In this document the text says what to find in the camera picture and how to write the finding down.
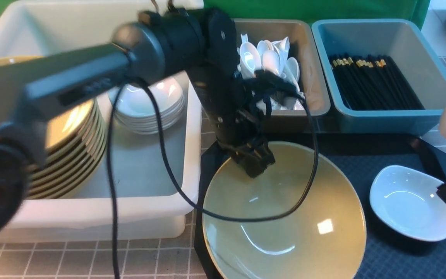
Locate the bundle of black chopsticks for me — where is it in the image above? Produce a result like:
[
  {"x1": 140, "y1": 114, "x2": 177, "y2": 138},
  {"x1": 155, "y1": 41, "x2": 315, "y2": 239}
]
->
[{"x1": 329, "y1": 53, "x2": 424, "y2": 111}]

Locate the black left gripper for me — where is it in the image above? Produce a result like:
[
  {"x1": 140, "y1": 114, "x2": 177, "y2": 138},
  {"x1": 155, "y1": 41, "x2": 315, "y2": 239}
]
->
[{"x1": 192, "y1": 69, "x2": 285, "y2": 178}]

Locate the blue chopstick bin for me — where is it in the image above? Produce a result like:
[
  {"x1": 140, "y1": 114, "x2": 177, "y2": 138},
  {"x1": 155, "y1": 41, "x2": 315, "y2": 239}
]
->
[{"x1": 312, "y1": 19, "x2": 446, "y2": 136}]

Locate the black serving tray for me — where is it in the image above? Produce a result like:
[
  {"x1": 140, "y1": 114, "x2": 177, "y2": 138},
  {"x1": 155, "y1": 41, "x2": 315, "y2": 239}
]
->
[{"x1": 194, "y1": 134, "x2": 446, "y2": 279}]

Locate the stack of white small dishes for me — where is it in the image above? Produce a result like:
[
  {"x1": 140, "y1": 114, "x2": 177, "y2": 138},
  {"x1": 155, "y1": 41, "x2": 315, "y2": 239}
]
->
[{"x1": 114, "y1": 77, "x2": 186, "y2": 135}]

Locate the black cable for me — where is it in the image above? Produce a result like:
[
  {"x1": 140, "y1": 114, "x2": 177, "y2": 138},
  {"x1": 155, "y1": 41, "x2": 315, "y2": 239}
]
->
[{"x1": 106, "y1": 77, "x2": 319, "y2": 279}]

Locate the white small dish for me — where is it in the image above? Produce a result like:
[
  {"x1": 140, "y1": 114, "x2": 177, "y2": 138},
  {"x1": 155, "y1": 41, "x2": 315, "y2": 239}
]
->
[{"x1": 369, "y1": 165, "x2": 446, "y2": 242}]

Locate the white plastic tub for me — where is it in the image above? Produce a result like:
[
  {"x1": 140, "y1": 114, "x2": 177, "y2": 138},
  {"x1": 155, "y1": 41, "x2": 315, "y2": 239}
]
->
[{"x1": 0, "y1": 0, "x2": 201, "y2": 243}]

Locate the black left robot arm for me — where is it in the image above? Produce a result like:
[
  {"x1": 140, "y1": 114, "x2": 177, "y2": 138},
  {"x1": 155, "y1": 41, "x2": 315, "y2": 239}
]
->
[{"x1": 0, "y1": 7, "x2": 276, "y2": 230}]

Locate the stack of yellow noodle bowls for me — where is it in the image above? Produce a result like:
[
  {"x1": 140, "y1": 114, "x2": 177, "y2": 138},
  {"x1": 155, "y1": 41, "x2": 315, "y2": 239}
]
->
[{"x1": 0, "y1": 55, "x2": 108, "y2": 200}]

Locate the yellow noodle bowl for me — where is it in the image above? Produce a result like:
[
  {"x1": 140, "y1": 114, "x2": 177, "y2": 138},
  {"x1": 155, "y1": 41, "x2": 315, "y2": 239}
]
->
[{"x1": 202, "y1": 141, "x2": 367, "y2": 279}]

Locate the beige spoon bin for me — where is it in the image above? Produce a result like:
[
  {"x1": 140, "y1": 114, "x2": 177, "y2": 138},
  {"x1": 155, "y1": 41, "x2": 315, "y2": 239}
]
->
[{"x1": 234, "y1": 18, "x2": 331, "y2": 133}]

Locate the pile of white spoons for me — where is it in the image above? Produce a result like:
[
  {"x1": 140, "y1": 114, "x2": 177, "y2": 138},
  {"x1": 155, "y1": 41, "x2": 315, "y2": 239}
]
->
[{"x1": 237, "y1": 34, "x2": 300, "y2": 89}]

